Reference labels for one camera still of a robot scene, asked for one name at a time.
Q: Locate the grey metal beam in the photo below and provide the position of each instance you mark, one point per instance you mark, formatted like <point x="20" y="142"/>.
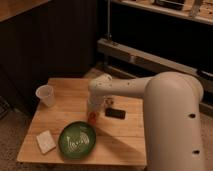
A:
<point x="143" y="59"/>

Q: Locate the wooden table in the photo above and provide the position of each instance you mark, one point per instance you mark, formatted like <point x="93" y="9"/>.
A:
<point x="119" y="142"/>

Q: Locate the white sponge block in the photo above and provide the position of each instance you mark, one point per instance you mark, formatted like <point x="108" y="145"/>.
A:
<point x="45" y="142"/>

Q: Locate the green bowl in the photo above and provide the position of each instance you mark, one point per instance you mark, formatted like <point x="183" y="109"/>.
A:
<point x="77" y="140"/>

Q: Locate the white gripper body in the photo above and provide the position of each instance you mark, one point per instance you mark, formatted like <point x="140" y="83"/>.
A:
<point x="94" y="105"/>

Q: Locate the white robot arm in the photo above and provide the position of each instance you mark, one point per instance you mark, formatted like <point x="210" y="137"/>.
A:
<point x="171" y="115"/>

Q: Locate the black phone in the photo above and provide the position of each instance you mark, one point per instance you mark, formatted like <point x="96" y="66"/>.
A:
<point x="115" y="113"/>

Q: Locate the clear plastic cup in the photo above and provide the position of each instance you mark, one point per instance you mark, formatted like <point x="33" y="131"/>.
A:
<point x="46" y="94"/>

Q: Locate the wooden shelf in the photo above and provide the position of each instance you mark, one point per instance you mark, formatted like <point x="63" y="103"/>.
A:
<point x="144" y="5"/>

